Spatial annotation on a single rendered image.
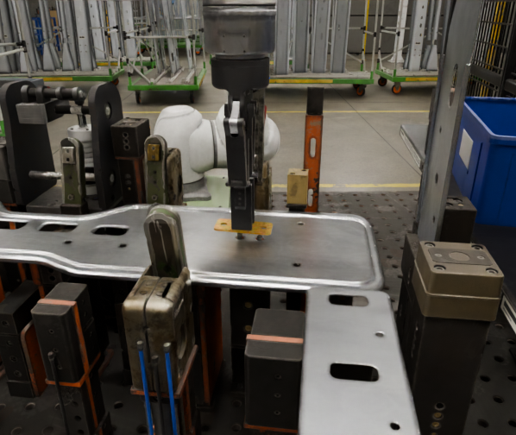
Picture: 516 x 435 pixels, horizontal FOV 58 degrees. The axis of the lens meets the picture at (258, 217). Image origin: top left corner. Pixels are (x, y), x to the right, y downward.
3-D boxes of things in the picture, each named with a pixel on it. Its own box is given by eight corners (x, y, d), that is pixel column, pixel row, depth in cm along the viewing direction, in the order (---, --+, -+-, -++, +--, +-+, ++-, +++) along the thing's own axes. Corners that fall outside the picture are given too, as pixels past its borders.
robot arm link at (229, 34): (193, 6, 54) (196, 60, 56) (272, 6, 53) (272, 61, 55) (210, 7, 62) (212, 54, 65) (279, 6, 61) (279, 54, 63)
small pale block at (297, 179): (282, 351, 92) (286, 174, 77) (283, 339, 95) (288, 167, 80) (299, 352, 92) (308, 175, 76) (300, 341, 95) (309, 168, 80)
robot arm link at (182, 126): (154, 167, 157) (147, 102, 148) (208, 164, 161) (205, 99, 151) (155, 186, 143) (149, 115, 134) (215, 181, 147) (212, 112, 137)
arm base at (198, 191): (141, 183, 160) (139, 167, 158) (206, 179, 164) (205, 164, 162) (140, 205, 144) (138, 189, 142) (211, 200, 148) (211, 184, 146)
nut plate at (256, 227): (212, 230, 68) (212, 223, 68) (218, 219, 72) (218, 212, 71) (270, 236, 67) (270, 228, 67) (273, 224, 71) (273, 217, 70)
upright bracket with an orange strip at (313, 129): (296, 338, 95) (306, 87, 75) (296, 334, 97) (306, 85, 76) (310, 340, 95) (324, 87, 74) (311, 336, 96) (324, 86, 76)
